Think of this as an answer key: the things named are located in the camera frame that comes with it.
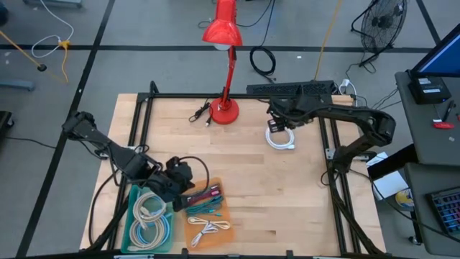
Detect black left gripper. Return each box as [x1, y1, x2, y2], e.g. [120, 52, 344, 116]
[148, 155, 197, 213]

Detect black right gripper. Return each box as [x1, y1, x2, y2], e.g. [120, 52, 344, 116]
[267, 93, 320, 135]

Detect thick white HDMI cable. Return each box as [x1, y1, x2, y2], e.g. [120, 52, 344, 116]
[264, 124, 296, 151]

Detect maroon braided USB cable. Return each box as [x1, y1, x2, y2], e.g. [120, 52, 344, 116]
[185, 188, 222, 205]

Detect thin white cable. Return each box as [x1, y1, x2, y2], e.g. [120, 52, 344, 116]
[189, 221, 221, 249]

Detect beige HDMI cable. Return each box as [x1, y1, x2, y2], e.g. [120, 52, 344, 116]
[127, 214, 173, 252]
[132, 191, 169, 231]

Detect orange translucent plastic tray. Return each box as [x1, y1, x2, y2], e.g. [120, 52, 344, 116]
[182, 176, 237, 250]

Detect green translucent plastic tray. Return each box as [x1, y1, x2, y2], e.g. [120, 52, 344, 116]
[120, 184, 177, 254]

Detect black perforated box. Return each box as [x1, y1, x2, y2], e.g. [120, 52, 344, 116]
[246, 79, 335, 97]

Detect red desk lamp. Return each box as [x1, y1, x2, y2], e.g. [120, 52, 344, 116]
[201, 0, 244, 126]

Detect white power adapter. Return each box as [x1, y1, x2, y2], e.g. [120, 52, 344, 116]
[337, 78, 359, 112]

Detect white box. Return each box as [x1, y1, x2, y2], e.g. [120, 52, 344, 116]
[372, 171, 410, 201]

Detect yellow blue round disc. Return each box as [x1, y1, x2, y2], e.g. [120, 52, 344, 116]
[395, 188, 415, 210]

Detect grey desk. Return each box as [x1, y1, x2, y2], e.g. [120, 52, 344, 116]
[394, 71, 460, 167]
[404, 161, 460, 258]

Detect black floor fan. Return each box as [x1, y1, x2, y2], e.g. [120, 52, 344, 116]
[350, 0, 409, 68]

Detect black mini computer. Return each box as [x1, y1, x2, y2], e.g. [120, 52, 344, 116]
[407, 74, 452, 105]

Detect black pen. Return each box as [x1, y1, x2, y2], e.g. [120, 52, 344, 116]
[442, 99, 455, 122]

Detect computer monitor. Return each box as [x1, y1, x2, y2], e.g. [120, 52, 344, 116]
[409, 23, 460, 78]

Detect black keyboard coloured keys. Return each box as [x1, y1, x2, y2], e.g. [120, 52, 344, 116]
[425, 185, 460, 237]

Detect black caster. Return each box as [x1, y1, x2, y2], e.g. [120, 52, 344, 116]
[0, 110, 15, 140]

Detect grey metal cart leg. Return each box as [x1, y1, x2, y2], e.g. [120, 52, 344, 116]
[0, 77, 36, 92]
[22, 0, 83, 9]

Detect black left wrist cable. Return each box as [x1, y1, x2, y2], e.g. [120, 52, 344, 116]
[178, 155, 211, 194]

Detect coiled black floor cable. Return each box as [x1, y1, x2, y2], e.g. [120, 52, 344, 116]
[249, 45, 277, 82]

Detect black lamp cord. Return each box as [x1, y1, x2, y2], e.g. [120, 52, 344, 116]
[188, 99, 213, 127]

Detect black aluminium table frame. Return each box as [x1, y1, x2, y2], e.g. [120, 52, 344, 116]
[86, 81, 387, 259]

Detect yellow extension cord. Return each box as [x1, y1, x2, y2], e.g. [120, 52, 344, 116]
[0, 30, 70, 84]

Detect white floor cable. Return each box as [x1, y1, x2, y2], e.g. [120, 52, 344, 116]
[30, 0, 75, 59]

